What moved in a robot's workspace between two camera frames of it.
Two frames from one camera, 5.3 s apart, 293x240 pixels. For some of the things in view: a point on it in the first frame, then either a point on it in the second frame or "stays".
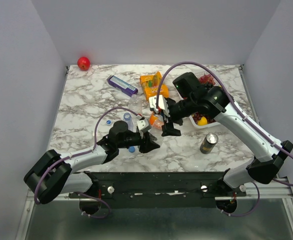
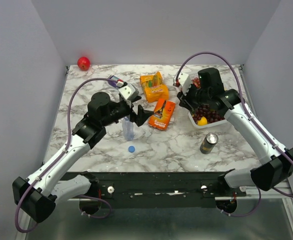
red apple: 83,63 stays
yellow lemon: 202,122 stays
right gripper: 168,128 to 184,100
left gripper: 146,145 to 142,115
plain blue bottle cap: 131,149 stays
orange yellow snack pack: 151,85 stays
